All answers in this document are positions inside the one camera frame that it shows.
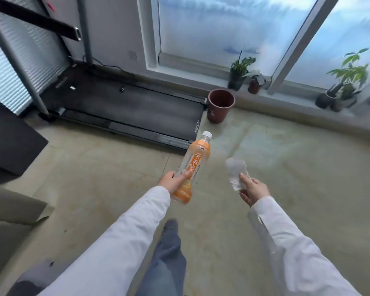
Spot person's right hand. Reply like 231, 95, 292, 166
239, 172, 271, 208

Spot person's left hand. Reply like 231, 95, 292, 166
157, 170, 193, 195

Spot orange label drink bottle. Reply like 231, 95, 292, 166
172, 131, 213, 204

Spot person's left forearm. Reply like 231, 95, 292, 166
37, 186, 172, 296

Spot person's right forearm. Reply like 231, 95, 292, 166
247, 196, 363, 296

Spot person's leg in blue jeans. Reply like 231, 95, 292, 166
136, 219, 187, 296

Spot black treadmill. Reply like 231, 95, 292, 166
0, 0, 208, 151

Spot small plant in reddish pot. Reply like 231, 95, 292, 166
247, 71, 267, 95

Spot green plant in black pot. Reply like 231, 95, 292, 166
227, 51, 257, 92

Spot tall leafy plant in dark pot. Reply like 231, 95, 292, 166
315, 48, 370, 110

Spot small plant in grey pot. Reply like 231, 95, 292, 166
331, 84, 359, 113

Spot black floor mat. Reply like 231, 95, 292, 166
0, 102, 49, 185

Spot white window blinds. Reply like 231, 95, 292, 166
0, 0, 70, 116

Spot black power cable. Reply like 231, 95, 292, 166
82, 55, 137, 75

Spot white window frame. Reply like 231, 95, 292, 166
136, 0, 370, 100

